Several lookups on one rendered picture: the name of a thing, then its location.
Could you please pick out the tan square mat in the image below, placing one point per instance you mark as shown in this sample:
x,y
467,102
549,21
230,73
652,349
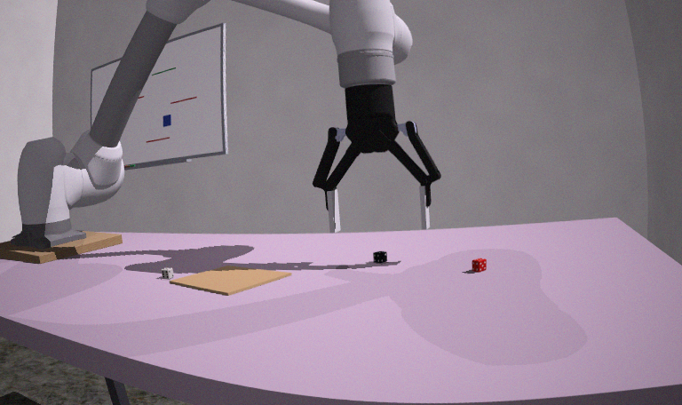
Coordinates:
x,y
228,280

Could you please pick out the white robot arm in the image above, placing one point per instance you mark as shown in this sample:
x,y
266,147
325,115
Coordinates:
x,y
51,182

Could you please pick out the red die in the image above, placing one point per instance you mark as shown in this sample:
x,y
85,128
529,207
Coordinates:
x,y
479,265

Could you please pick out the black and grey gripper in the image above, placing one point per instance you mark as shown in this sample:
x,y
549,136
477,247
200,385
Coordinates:
x,y
373,129

